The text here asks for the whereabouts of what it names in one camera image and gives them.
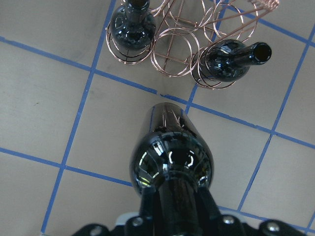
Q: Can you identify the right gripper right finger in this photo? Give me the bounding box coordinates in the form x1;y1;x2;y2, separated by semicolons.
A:
196;187;247;236

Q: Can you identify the dark wine bottle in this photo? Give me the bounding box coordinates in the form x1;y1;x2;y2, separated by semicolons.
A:
129;102;214;236

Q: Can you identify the dark bottle in basket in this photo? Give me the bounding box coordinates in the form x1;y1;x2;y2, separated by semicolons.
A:
109;0;156;63
195;39;272;83

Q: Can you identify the copper wire wine basket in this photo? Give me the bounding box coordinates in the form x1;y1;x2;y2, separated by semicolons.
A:
106;0;280;90

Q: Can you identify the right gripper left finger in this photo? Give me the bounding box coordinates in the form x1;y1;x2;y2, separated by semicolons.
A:
124;187;160;236

